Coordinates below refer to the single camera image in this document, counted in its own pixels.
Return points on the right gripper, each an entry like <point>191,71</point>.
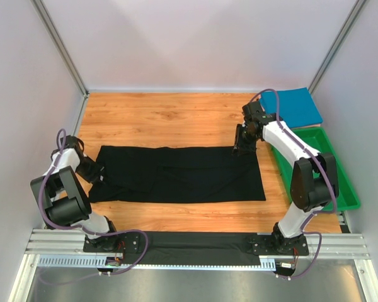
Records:
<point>244,146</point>

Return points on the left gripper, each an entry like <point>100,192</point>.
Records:
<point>92,170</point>

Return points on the black t-shirt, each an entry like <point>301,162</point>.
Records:
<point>177,175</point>

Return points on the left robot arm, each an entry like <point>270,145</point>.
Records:
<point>62,201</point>

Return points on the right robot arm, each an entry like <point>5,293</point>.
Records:
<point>314,182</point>

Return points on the blue folded t-shirt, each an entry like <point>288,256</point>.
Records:
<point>297,108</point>

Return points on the pink folded t-shirt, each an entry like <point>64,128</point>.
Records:
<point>307,126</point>

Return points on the green plastic tray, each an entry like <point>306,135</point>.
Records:
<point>317,138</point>

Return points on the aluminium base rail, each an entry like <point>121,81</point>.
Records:
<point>333,246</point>

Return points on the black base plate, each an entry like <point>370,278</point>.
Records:
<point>204,249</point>

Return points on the right aluminium frame post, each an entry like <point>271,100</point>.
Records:
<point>340,38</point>

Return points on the aluminium frame post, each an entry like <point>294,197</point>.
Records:
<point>48,23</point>
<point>340,38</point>

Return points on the left aluminium frame post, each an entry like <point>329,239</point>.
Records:
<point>48,23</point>

